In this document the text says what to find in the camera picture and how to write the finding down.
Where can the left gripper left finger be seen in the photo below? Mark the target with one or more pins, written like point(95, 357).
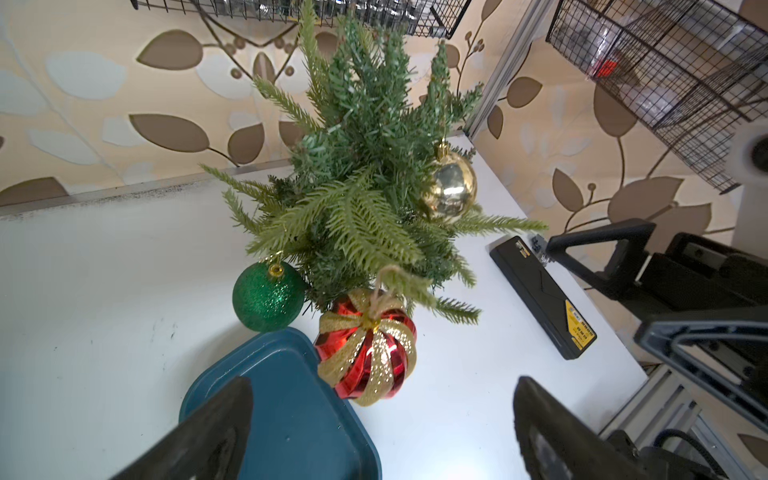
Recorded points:
point(209, 444)

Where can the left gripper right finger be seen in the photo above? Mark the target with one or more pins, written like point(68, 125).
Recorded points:
point(555, 444)

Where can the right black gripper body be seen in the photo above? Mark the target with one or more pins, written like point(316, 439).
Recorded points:
point(697, 274)

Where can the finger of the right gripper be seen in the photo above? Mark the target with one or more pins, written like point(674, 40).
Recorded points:
point(722, 351)
point(608, 259)

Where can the green glitter ball ornament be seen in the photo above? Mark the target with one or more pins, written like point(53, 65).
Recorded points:
point(268, 296)

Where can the red gold striped ornament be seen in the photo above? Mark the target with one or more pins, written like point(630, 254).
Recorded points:
point(367, 346)

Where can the small green christmas tree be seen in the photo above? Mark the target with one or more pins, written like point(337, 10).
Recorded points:
point(351, 213)

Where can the teal plastic tray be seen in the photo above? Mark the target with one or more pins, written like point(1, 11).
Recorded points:
point(300, 428)

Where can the black flat device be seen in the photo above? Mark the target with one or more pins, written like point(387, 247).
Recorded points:
point(555, 313)

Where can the red object in basket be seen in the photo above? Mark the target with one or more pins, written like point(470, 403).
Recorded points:
point(605, 68)

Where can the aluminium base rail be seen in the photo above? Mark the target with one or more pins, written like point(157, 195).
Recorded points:
point(668, 401)

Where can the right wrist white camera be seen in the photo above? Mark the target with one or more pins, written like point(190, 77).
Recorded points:
point(746, 163)

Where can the side black wire basket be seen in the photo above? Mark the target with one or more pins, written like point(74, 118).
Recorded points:
point(692, 72)

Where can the back black wire basket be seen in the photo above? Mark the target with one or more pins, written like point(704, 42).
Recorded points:
point(421, 18)

